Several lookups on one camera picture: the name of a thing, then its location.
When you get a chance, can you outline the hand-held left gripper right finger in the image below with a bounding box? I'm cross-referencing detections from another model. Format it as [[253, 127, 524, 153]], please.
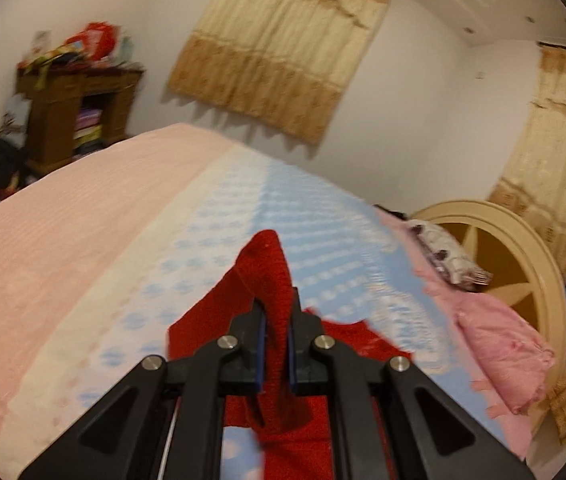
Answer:
[[287, 287, 538, 480]]

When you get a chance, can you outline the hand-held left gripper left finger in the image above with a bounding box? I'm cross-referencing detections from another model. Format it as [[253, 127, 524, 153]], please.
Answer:
[[18, 301, 267, 480]]

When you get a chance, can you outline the red knitted sweater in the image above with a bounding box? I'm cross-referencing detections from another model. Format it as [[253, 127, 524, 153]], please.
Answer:
[[167, 229, 416, 480]]

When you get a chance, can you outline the stack of folded clothes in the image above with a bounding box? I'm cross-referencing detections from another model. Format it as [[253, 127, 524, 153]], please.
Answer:
[[74, 107, 104, 153]]

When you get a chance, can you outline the blue white printed blanket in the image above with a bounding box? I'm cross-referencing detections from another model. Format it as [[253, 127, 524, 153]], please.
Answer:
[[0, 145, 534, 480]]

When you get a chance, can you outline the patterned pillow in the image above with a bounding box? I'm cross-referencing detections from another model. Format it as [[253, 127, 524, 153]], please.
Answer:
[[410, 220, 494, 291]]

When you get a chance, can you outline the pink fringed quilt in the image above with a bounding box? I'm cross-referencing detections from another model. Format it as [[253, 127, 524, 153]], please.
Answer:
[[378, 207, 558, 456]]

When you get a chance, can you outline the pink bed sheet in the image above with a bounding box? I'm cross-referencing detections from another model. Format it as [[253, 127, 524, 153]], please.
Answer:
[[0, 122, 244, 441]]

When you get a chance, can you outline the cream wooden headboard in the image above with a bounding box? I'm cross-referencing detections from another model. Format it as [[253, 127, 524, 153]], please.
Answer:
[[410, 200, 566, 363]]

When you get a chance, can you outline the beige patterned curtain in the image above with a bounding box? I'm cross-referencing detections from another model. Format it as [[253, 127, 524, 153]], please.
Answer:
[[168, 0, 396, 147], [485, 42, 566, 443]]

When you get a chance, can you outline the brown wooden cabinet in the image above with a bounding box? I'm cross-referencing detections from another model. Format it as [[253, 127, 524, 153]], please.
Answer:
[[15, 65, 144, 178]]

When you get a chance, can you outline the pile of colourful bags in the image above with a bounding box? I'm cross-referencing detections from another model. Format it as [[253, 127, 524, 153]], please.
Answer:
[[18, 21, 136, 73]]

